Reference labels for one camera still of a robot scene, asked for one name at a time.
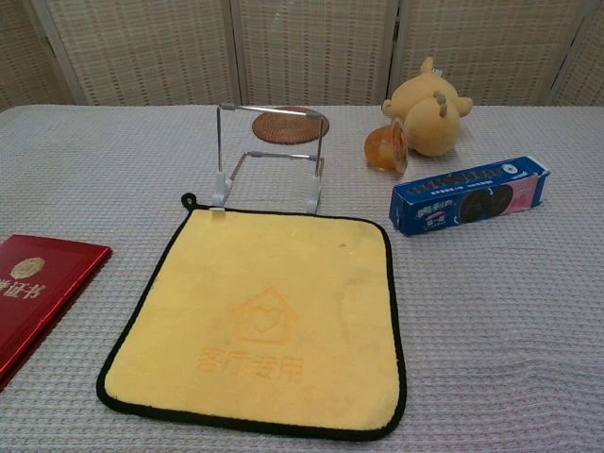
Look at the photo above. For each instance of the yellow cloth with black trim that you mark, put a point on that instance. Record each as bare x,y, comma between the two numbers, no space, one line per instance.
259,283

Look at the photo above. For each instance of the brown woven round coaster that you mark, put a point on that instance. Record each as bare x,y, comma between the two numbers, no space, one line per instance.
283,130

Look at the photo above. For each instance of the orange translucent plastic cup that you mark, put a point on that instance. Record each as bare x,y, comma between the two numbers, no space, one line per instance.
384,147

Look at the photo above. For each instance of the yellow plush toy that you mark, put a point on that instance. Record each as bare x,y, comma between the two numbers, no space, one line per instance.
429,127

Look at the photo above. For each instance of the blue cookie box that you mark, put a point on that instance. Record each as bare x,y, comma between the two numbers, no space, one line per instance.
472,203

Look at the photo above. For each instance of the white waffle tablecloth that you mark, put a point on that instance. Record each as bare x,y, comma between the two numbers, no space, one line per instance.
472,330

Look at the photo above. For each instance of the woven folding screen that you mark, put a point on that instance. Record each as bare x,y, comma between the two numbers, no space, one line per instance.
141,47

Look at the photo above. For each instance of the red certificate book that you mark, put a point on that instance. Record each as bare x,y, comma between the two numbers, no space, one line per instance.
38,292

